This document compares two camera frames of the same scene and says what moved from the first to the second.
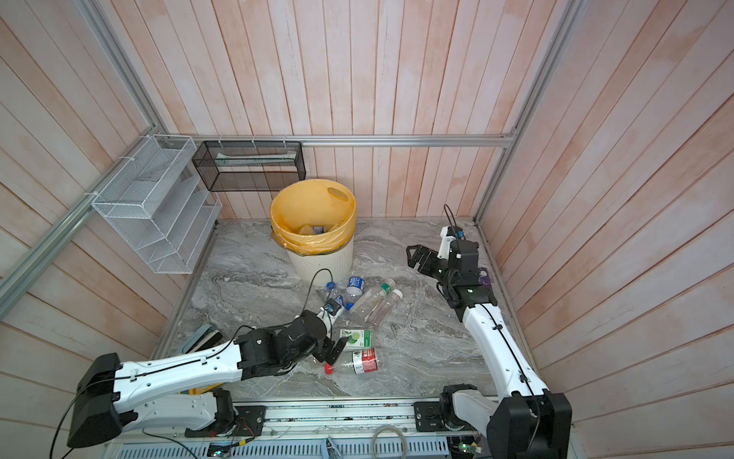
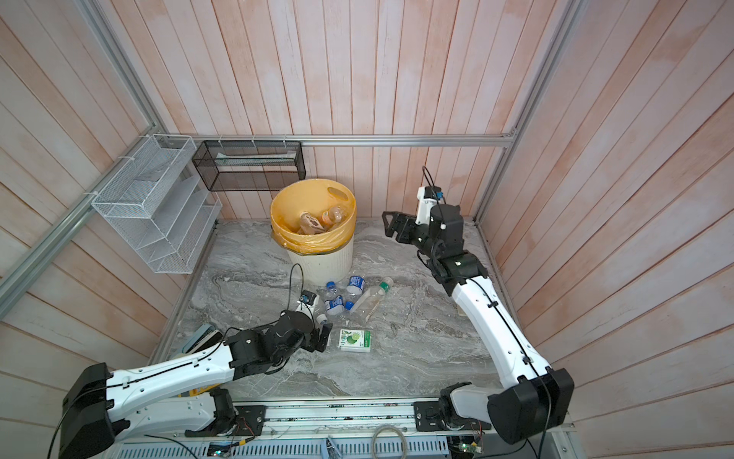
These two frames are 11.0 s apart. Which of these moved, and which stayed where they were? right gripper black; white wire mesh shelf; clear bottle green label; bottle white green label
Moved: right gripper black
Stayed: white wire mesh shelf; bottle white green label; clear bottle green label
